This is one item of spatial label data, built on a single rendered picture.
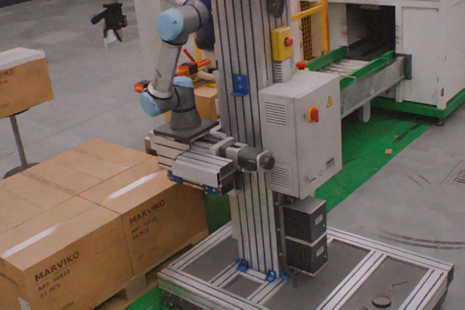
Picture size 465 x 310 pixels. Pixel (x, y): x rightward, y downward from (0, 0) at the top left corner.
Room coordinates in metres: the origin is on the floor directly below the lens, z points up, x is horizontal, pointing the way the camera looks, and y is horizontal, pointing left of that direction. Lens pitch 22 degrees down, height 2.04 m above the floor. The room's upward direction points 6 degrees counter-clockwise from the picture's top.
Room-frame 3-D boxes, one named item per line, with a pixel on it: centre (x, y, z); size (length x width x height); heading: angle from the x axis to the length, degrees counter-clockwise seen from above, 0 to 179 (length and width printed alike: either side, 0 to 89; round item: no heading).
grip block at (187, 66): (3.39, 0.19, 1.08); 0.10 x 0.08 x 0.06; 48
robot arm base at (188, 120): (2.59, 0.19, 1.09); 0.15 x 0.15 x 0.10
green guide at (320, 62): (4.61, -0.56, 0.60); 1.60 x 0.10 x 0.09; 137
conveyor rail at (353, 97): (3.95, -0.75, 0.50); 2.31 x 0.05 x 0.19; 137
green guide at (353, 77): (4.25, -0.95, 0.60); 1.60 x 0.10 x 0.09; 137
